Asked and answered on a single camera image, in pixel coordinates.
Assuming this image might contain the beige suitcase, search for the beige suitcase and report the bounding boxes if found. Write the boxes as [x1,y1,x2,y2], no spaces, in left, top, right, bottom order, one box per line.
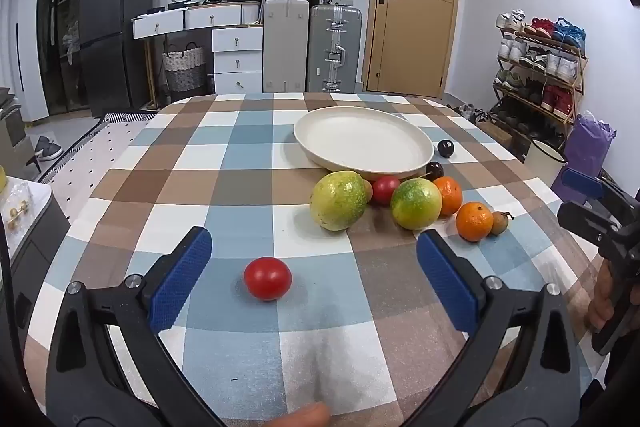
[262,0,310,94]

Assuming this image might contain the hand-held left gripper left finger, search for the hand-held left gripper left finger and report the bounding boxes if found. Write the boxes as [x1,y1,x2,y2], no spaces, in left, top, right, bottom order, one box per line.
[45,226,221,427]

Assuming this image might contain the grey cabinet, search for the grey cabinet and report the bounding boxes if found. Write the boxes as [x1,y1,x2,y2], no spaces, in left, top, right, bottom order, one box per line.
[0,177,71,308]

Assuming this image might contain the row of sneakers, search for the row of sneakers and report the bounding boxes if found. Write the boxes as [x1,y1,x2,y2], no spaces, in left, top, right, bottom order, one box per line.
[492,9,587,118]

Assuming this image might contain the person's right hand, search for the person's right hand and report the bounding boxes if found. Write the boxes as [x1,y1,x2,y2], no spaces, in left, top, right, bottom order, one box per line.
[585,257,623,334]

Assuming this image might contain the orange mandarin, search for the orange mandarin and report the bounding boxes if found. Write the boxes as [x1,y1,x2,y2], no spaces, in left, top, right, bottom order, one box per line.
[432,176,463,216]
[455,202,494,243]

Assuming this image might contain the dotted rug with striped border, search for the dotted rug with striped border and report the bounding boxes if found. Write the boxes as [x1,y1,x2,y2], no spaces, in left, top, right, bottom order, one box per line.
[37,112,161,228]

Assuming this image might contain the cream round plate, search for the cream round plate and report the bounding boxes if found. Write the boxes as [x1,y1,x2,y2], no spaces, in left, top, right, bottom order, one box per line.
[293,107,435,181]

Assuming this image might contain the white wardrobe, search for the white wardrobe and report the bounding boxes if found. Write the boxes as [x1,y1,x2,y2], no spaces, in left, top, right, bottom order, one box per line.
[0,0,51,122]

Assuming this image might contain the scattered shoes group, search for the scattered shoes group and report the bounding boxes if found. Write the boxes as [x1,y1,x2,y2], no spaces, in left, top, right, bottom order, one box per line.
[456,102,490,124]

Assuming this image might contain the dark grey fridge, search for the dark grey fridge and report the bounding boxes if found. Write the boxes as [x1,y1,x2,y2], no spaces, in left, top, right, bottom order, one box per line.
[79,0,157,118]

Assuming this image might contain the small brown fruit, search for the small brown fruit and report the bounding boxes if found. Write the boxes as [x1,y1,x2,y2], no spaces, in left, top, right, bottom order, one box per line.
[489,211,515,237]

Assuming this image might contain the person's left hand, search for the person's left hand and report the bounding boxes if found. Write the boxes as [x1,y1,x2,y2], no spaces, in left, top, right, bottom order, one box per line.
[269,401,332,427]

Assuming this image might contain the round green fruit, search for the round green fruit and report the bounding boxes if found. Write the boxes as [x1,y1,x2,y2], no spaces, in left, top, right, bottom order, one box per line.
[390,178,443,231]

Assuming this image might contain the white drawer desk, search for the white drawer desk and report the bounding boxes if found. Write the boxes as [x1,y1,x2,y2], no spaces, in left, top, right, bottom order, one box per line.
[131,1,264,95]

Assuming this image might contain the white bucket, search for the white bucket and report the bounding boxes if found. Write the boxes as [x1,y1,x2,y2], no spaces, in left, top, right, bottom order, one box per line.
[523,138,568,188]

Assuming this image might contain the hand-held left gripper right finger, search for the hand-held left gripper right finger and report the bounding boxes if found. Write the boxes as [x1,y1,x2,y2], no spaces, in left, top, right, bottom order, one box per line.
[400,229,583,427]

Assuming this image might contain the checkered tablecloth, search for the checkered tablecloth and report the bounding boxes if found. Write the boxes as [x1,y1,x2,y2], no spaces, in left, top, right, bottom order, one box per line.
[22,93,608,427]

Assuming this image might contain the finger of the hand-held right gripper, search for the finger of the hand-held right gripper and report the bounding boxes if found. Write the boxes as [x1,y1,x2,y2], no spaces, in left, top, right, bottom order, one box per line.
[557,201,621,250]
[561,167,640,214]

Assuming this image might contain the wooden shoe rack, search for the wooden shoe rack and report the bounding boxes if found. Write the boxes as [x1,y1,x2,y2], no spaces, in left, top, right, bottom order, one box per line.
[487,19,590,148]

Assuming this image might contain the woven laundry basket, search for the woven laundry basket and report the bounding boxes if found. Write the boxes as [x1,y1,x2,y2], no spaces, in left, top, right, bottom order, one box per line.
[161,42,208,92]

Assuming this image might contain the dark glass cabinet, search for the dark glass cabinet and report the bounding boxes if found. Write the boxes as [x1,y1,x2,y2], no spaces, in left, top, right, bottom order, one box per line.
[37,0,93,118]

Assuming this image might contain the silver suitcase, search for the silver suitcase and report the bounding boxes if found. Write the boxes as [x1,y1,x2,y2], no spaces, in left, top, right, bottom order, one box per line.
[306,4,363,94]

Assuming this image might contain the large yellow-green fruit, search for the large yellow-green fruit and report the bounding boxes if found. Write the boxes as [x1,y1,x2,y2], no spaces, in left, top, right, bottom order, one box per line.
[309,170,371,233]

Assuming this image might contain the grey slippers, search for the grey slippers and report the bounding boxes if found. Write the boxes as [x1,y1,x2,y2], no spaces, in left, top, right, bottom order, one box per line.
[34,136,63,162]

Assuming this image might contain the purple bag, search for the purple bag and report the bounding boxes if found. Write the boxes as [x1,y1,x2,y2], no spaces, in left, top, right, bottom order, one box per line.
[565,111,618,202]

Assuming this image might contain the wooden door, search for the wooden door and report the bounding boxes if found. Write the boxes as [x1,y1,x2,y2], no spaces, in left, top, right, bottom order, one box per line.
[361,0,461,98]

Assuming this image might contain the red tomato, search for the red tomato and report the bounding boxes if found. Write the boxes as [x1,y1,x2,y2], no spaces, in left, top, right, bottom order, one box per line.
[243,257,293,302]
[371,175,402,208]

